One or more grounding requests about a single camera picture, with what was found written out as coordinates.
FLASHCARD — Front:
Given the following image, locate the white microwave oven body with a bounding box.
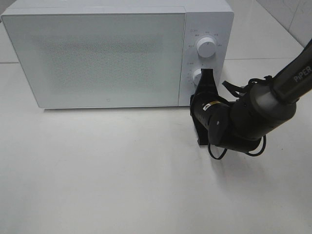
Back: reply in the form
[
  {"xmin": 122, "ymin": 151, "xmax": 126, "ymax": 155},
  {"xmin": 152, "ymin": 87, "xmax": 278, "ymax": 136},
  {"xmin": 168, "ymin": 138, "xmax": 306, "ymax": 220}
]
[{"xmin": 0, "ymin": 0, "xmax": 234, "ymax": 108}]

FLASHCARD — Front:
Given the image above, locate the white timer knob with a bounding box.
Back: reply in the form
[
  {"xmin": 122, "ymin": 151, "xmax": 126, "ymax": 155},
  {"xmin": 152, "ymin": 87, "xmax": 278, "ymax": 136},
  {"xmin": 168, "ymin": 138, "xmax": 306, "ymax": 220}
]
[{"xmin": 192, "ymin": 69, "xmax": 202, "ymax": 86}]

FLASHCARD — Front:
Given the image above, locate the white microwave door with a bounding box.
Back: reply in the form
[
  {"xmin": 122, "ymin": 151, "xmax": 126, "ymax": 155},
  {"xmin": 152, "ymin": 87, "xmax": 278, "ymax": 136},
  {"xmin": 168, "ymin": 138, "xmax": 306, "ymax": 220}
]
[{"xmin": 3, "ymin": 14, "xmax": 185, "ymax": 109}]

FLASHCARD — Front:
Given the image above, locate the upper white power knob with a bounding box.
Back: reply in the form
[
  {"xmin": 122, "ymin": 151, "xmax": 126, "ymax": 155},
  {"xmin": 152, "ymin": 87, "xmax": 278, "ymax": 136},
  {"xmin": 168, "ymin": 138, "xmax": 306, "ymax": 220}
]
[{"xmin": 196, "ymin": 36, "xmax": 216, "ymax": 58}]

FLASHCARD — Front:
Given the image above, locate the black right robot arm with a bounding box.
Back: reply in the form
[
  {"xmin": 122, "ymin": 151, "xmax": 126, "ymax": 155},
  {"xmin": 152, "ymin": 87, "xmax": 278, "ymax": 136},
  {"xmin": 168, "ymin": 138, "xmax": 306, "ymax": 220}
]
[{"xmin": 190, "ymin": 43, "xmax": 312, "ymax": 157}]

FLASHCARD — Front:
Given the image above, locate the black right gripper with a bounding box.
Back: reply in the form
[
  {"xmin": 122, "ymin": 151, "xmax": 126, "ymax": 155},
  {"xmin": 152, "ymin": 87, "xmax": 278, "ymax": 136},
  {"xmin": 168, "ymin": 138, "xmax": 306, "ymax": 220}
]
[{"xmin": 190, "ymin": 69, "xmax": 231, "ymax": 148}]

